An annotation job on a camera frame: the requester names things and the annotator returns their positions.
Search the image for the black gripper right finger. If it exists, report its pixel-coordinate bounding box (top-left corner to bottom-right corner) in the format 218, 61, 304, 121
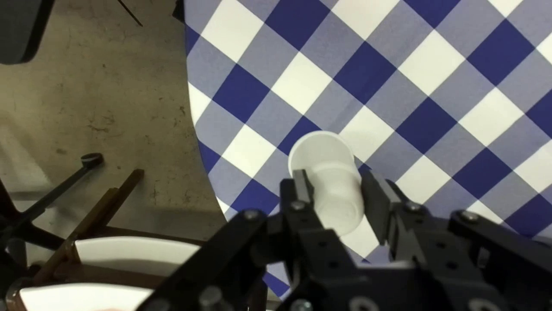
361, 173, 407, 244

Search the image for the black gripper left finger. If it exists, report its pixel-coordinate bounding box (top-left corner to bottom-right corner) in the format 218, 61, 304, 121
280, 169, 314, 213

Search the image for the small white plastic bottle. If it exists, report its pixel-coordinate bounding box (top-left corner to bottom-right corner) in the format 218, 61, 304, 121
288, 131, 364, 235

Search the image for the white round side table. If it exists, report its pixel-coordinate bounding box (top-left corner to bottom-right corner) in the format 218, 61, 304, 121
7, 235, 199, 311

